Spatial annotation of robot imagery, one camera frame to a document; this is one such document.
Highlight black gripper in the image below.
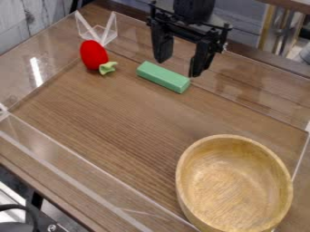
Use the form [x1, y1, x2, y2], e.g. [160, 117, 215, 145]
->
[147, 0, 232, 77]

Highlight green rectangular block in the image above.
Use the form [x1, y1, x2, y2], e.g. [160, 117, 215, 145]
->
[135, 62, 190, 94]

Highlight wooden brown bowl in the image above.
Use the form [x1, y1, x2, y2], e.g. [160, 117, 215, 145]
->
[175, 134, 293, 232]

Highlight red plush strawberry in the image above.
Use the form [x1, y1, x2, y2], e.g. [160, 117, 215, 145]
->
[80, 40, 118, 75]

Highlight clear acrylic corner bracket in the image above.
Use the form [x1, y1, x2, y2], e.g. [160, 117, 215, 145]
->
[73, 11, 118, 47]

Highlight gold metal chair frame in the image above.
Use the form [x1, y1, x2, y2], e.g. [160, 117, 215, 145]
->
[258, 5, 305, 57]

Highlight clear acrylic front wall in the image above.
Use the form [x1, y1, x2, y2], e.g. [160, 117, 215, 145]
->
[0, 104, 199, 232]

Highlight black cable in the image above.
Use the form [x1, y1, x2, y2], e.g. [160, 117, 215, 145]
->
[0, 204, 41, 232]

